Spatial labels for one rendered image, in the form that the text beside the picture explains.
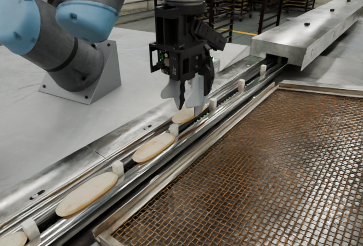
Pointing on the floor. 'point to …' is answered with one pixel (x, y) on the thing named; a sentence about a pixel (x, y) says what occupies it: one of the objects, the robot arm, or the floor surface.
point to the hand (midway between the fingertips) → (189, 106)
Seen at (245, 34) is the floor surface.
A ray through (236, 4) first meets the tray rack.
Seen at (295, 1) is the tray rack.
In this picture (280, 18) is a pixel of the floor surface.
